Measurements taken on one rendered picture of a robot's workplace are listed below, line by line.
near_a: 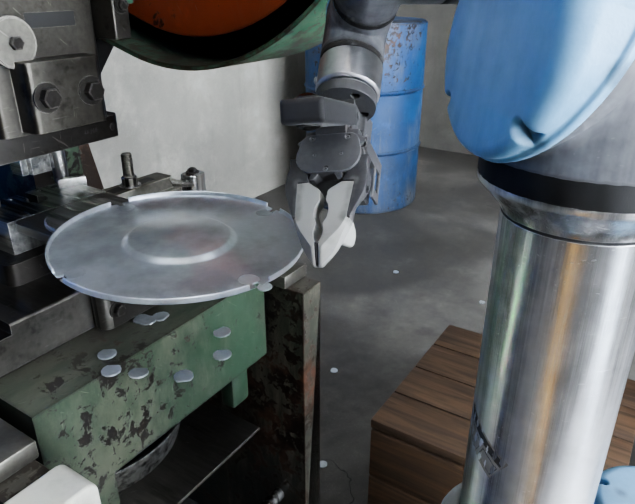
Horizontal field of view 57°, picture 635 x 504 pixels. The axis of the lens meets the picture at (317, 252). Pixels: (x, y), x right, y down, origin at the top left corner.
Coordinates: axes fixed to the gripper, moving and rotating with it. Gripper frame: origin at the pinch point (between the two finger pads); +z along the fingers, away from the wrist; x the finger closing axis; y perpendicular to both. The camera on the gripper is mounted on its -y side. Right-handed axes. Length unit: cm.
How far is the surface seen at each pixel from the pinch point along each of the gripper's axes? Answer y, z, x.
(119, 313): 8.1, 5.0, 29.2
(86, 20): -8.4, -27.7, 31.5
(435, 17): 239, -256, 44
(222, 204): 10.5, -11.3, 19.1
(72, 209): 2.7, -7.3, 36.4
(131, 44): 15, -46, 48
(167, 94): 116, -119, 127
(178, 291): -3.9, 5.7, 12.5
